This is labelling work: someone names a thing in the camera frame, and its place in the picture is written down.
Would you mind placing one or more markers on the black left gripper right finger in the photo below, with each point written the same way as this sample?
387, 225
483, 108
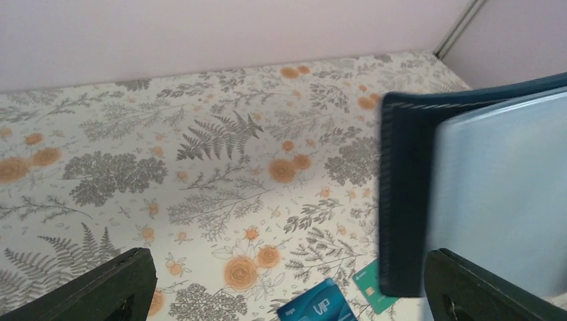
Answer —
458, 289

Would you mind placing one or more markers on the floral table cloth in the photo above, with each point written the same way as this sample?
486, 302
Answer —
248, 186

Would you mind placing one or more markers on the dark blue credit card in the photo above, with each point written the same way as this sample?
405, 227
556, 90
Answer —
323, 302

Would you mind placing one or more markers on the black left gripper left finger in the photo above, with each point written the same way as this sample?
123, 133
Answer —
120, 289

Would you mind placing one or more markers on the blue leather card holder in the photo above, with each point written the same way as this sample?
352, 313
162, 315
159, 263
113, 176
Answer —
481, 173

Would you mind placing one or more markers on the green credit card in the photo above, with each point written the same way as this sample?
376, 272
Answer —
367, 281

